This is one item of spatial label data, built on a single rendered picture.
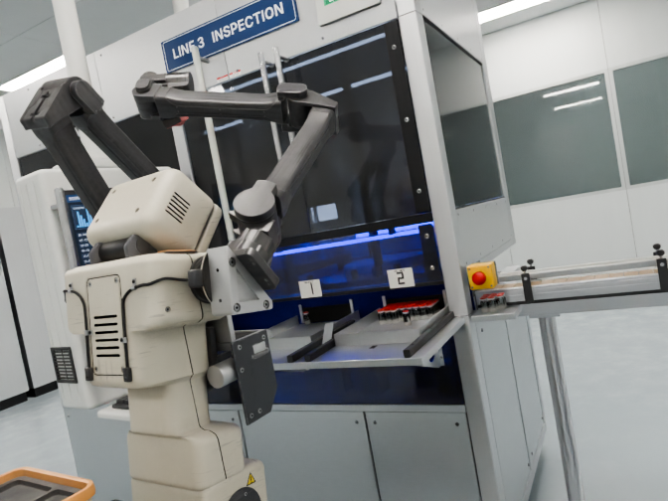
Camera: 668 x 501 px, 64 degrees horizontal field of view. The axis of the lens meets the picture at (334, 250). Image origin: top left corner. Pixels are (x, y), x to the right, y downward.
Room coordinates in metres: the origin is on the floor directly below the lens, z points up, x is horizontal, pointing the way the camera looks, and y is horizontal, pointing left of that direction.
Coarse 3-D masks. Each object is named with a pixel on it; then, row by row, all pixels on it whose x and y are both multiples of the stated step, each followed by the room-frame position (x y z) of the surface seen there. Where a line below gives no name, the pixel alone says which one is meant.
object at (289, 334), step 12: (288, 324) 1.92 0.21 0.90; (300, 324) 1.96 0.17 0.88; (312, 324) 1.92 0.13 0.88; (324, 324) 1.88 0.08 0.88; (336, 324) 1.70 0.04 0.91; (276, 336) 1.82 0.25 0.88; (288, 336) 1.78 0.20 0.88; (300, 336) 1.74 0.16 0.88; (312, 336) 1.57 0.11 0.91; (276, 348) 1.62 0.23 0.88; (288, 348) 1.60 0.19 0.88
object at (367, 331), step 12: (372, 312) 1.75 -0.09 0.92; (444, 312) 1.60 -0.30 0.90; (360, 324) 1.66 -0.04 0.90; (372, 324) 1.72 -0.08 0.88; (384, 324) 1.69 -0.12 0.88; (396, 324) 1.66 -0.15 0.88; (420, 324) 1.59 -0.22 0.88; (432, 324) 1.49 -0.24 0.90; (336, 336) 1.51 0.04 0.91; (348, 336) 1.50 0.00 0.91; (360, 336) 1.48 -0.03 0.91; (372, 336) 1.46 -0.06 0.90; (384, 336) 1.44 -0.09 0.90; (396, 336) 1.43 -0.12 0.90; (408, 336) 1.41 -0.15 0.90
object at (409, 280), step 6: (390, 270) 1.70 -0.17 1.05; (396, 270) 1.69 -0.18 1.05; (402, 270) 1.68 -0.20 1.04; (408, 270) 1.67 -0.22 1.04; (390, 276) 1.70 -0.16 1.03; (396, 276) 1.69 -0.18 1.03; (408, 276) 1.67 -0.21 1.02; (390, 282) 1.70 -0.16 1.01; (396, 282) 1.69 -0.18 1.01; (408, 282) 1.67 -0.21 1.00; (414, 282) 1.66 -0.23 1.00
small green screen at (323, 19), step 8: (320, 0) 1.72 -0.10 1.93; (328, 0) 1.71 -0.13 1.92; (336, 0) 1.69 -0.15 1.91; (344, 0) 1.68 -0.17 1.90; (352, 0) 1.67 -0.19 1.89; (360, 0) 1.66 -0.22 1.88; (368, 0) 1.65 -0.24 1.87; (376, 0) 1.63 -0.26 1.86; (320, 8) 1.72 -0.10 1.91; (328, 8) 1.71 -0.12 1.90; (336, 8) 1.70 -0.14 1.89; (344, 8) 1.68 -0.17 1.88; (352, 8) 1.67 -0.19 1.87; (360, 8) 1.66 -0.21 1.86; (320, 16) 1.73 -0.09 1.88; (328, 16) 1.71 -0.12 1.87; (336, 16) 1.70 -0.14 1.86; (344, 16) 1.69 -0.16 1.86; (320, 24) 1.73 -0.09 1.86
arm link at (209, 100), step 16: (144, 96) 1.28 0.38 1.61; (160, 96) 1.28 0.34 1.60; (176, 96) 1.29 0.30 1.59; (192, 96) 1.29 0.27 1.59; (208, 96) 1.28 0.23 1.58; (224, 96) 1.28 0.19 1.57; (240, 96) 1.28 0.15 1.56; (256, 96) 1.27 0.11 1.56; (272, 96) 1.26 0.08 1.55; (288, 96) 1.23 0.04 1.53; (304, 96) 1.23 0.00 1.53; (144, 112) 1.32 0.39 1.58; (160, 112) 1.31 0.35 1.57; (176, 112) 1.30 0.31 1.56; (192, 112) 1.29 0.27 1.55; (208, 112) 1.29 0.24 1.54; (224, 112) 1.28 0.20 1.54; (240, 112) 1.27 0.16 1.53; (256, 112) 1.27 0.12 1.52; (272, 112) 1.26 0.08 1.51; (288, 128) 1.29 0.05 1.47
